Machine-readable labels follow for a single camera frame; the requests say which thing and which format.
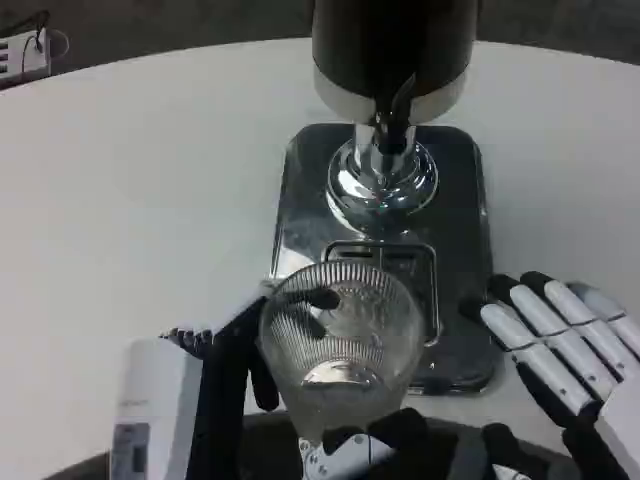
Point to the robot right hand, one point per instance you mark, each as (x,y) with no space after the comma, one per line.
(560,345)

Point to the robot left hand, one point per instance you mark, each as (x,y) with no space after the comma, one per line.
(220,380)

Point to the clear ribbed glass cup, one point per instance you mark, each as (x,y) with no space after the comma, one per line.
(350,352)

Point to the steel drip grid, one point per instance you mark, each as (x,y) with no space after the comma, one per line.
(400,260)

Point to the black dispenser tap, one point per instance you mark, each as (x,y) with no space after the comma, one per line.
(396,112)

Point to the black drink dispenser chrome stand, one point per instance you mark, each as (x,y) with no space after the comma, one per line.
(360,45)

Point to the white power strip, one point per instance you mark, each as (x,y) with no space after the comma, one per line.
(20,60)

